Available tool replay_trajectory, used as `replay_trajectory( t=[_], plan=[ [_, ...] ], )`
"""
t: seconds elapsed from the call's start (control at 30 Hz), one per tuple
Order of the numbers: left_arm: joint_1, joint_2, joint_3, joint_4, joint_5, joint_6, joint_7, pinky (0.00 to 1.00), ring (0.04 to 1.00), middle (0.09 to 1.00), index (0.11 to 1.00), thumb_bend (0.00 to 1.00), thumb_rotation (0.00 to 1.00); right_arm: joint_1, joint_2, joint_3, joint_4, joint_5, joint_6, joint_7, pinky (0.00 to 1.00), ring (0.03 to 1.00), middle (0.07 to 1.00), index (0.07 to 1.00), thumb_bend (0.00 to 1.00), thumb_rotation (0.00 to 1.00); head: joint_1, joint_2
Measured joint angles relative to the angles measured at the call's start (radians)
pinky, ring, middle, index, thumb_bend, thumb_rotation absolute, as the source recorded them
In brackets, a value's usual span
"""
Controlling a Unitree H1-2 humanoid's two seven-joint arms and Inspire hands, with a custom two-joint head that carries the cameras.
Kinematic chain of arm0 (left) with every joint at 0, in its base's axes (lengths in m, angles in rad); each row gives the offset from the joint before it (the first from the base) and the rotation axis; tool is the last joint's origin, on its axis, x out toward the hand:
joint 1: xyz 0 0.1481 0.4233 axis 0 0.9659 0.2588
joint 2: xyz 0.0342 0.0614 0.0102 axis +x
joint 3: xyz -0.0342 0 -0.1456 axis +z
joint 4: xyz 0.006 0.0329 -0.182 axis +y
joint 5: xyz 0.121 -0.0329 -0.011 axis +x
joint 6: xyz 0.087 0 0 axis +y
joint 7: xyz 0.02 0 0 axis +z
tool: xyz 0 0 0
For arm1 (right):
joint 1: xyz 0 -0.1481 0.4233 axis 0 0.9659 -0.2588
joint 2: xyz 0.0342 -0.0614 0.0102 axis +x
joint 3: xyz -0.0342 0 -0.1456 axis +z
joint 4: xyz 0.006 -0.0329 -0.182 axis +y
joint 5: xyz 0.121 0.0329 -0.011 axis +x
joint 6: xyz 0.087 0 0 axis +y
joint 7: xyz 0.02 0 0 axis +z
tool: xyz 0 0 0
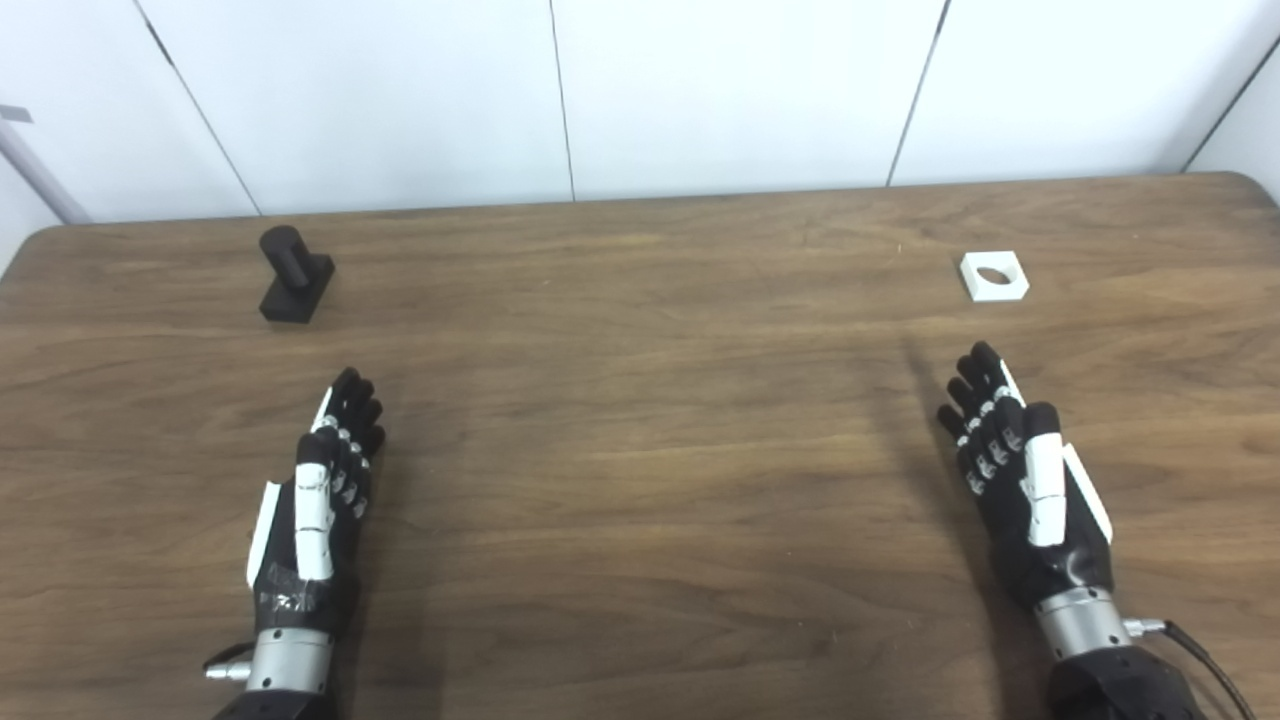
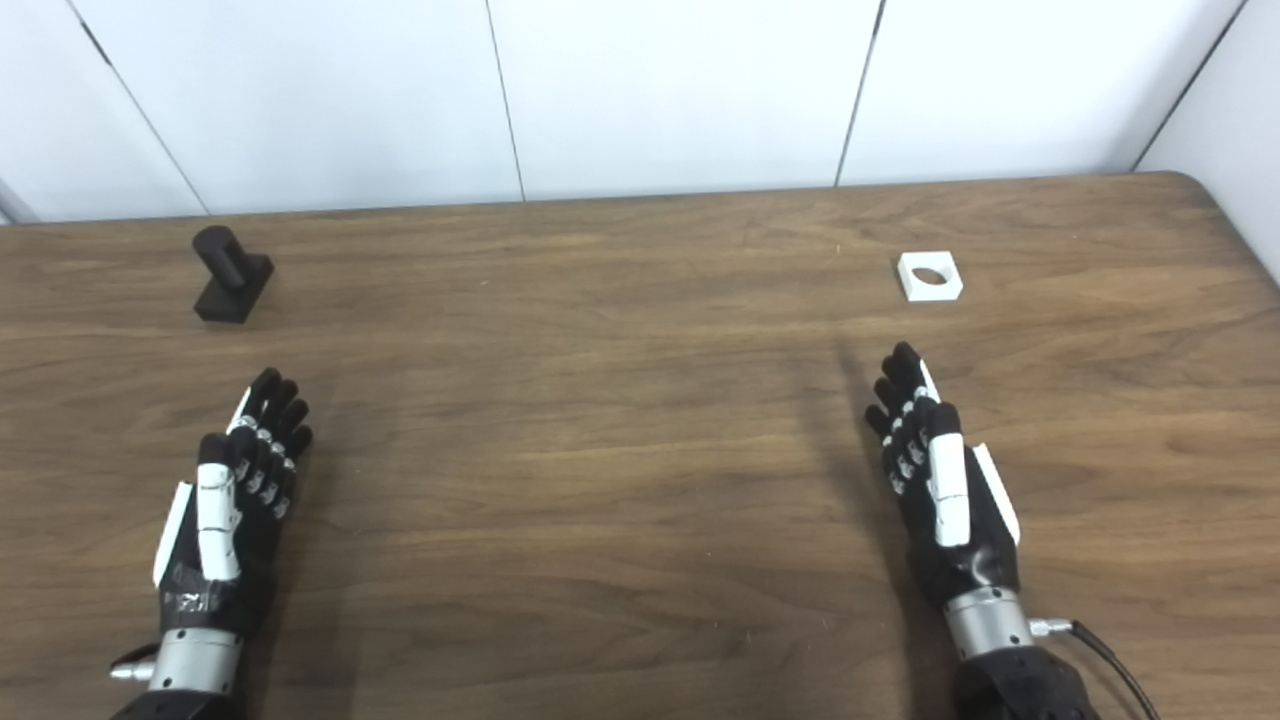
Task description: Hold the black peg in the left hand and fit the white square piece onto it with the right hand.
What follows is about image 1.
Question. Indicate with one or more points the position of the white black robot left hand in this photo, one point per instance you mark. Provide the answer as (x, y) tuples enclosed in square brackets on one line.
[(312, 510)]

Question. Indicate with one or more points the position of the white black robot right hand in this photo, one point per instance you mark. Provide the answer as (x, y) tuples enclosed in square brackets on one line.
[(1045, 490)]

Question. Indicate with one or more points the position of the white square piece with hole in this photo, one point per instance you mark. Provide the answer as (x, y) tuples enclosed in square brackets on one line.
[(1008, 288)]

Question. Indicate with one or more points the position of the black peg with square base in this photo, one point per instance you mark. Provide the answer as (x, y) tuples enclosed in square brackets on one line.
[(293, 285)]

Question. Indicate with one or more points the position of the grey wall corner post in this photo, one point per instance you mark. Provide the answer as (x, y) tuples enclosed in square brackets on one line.
[(45, 175)]

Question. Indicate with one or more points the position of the small grey tag on post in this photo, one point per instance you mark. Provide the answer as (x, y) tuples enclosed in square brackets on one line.
[(14, 113)]

